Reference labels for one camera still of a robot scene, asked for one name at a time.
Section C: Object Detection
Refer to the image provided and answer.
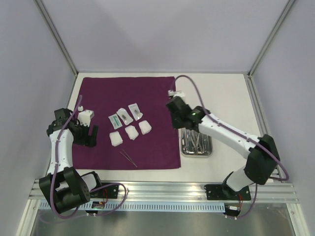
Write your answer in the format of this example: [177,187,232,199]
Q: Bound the green white sachet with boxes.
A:
[108,114,123,130]

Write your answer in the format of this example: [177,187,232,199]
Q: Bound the gauze pad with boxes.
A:
[125,125,139,140]
[109,131,123,147]
[138,120,152,135]

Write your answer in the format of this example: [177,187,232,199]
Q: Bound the stainless steel tray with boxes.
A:
[180,128,213,158]

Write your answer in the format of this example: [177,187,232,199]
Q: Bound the blister packet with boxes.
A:
[117,108,133,126]
[128,103,143,120]

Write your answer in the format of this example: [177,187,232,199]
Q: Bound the purple cloth mat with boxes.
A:
[72,77,181,170]

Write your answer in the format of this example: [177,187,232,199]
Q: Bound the steel tweezers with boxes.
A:
[119,150,137,168]

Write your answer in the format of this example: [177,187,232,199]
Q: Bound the surgical scissors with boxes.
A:
[195,136,205,155]

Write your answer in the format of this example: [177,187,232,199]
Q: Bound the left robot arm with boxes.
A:
[39,107,103,214]

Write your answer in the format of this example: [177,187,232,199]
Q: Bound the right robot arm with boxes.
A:
[166,96,280,199]

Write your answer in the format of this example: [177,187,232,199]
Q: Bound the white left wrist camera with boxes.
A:
[77,106,95,127]

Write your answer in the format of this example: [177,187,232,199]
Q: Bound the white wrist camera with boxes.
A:
[168,90,186,99]
[77,106,95,127]

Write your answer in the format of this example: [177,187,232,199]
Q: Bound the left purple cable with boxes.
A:
[48,94,104,219]

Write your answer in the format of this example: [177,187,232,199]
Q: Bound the purple cable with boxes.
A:
[168,75,290,220]
[48,94,104,219]

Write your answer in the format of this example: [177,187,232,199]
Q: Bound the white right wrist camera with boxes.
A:
[168,90,186,99]

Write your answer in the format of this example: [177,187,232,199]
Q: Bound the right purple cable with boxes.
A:
[168,75,290,220]

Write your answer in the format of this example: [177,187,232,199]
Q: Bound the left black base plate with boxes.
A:
[90,183,119,199]

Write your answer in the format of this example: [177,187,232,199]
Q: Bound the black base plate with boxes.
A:
[204,184,252,201]
[90,183,119,199]

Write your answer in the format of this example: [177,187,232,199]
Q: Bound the slotted cable duct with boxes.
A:
[39,201,226,211]

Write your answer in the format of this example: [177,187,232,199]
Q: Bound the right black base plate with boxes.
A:
[204,184,252,201]

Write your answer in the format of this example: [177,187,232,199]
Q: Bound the right aluminium side rail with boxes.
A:
[244,74,286,183]

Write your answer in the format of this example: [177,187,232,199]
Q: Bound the front aluminium rail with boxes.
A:
[28,179,300,204]

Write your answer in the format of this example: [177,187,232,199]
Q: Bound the left aluminium frame post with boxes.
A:
[33,0,78,78]

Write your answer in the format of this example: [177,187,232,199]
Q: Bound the aluminium frame post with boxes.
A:
[33,0,78,78]
[248,0,297,78]

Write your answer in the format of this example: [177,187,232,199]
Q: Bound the right aluminium frame post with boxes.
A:
[248,0,297,78]

